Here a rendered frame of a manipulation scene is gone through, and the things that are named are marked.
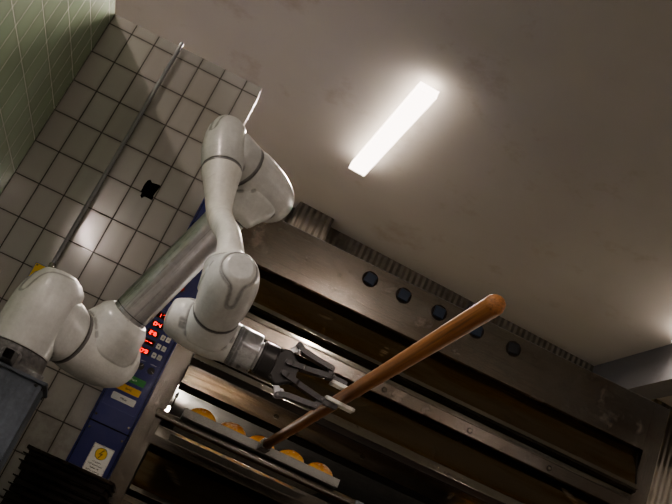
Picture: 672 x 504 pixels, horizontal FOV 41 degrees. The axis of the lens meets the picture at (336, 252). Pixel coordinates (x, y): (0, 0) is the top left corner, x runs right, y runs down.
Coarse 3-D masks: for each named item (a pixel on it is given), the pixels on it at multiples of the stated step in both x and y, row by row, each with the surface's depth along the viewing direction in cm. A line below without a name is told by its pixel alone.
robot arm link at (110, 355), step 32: (256, 192) 227; (288, 192) 234; (256, 224) 235; (192, 256) 230; (160, 288) 229; (96, 320) 227; (128, 320) 228; (96, 352) 225; (128, 352) 230; (96, 384) 231
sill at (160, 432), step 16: (160, 432) 317; (176, 432) 319; (192, 448) 318; (208, 448) 320; (224, 464) 319; (240, 464) 321; (256, 480) 320; (272, 480) 322; (288, 496) 321; (304, 496) 323
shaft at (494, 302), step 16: (480, 304) 121; (496, 304) 119; (464, 320) 126; (480, 320) 122; (432, 336) 138; (448, 336) 133; (400, 352) 154; (416, 352) 145; (432, 352) 142; (384, 368) 160; (400, 368) 155; (352, 384) 181; (368, 384) 171; (304, 416) 221; (320, 416) 209; (288, 432) 241
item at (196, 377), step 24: (192, 360) 314; (192, 384) 327; (216, 384) 320; (240, 384) 315; (240, 408) 330; (264, 408) 323; (288, 408) 316; (312, 432) 325; (336, 432) 318; (384, 456) 321; (408, 480) 331; (432, 480) 323
